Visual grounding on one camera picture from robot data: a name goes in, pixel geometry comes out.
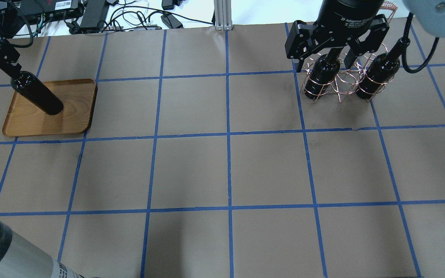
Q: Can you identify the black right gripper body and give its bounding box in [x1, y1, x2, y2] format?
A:
[285, 0, 390, 60]

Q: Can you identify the dark wine bottle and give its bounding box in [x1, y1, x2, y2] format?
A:
[304, 48, 342, 100]
[355, 37, 410, 100]
[10, 71, 64, 115]

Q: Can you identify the wooden tray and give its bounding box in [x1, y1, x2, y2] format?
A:
[2, 79, 98, 137]

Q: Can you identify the copper wire bottle basket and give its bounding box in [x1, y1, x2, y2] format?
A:
[300, 0, 398, 102]

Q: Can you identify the aluminium frame post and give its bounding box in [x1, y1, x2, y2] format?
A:
[213, 0, 234, 31]

